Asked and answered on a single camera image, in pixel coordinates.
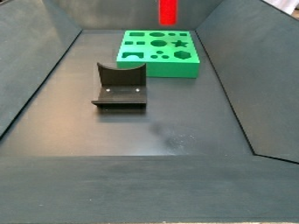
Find green shape sorter block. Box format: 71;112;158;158
116;31;200;78

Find red cylinder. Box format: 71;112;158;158
158;0;177;25

